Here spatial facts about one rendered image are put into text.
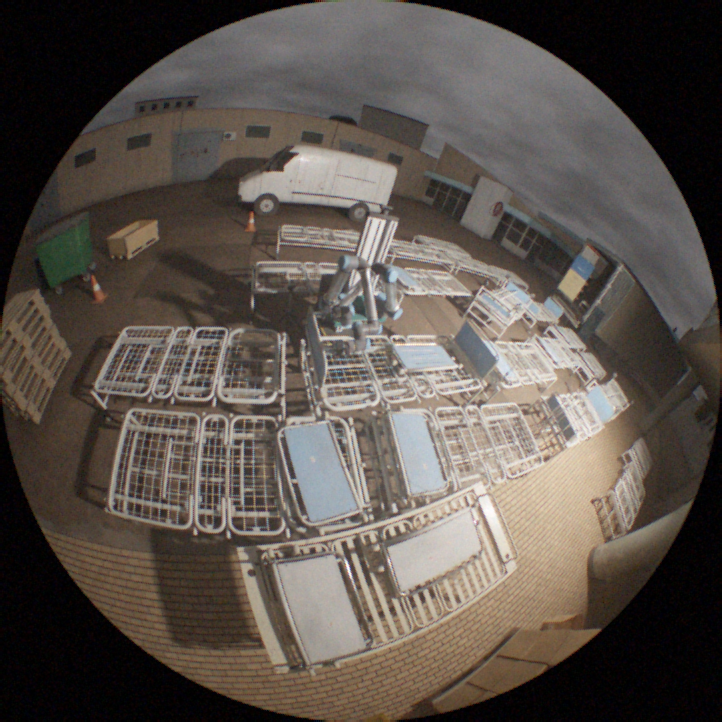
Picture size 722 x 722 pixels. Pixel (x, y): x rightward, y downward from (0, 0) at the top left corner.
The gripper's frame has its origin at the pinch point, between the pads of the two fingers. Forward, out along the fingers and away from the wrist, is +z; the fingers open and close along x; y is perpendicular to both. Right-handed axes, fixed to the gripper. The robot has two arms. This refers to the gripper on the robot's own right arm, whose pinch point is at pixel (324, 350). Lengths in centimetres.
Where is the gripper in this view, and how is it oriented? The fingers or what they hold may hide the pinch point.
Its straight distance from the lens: 176.1
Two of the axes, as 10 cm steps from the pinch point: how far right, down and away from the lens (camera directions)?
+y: -3.0, -7.4, 6.0
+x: 1.0, -6.5, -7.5
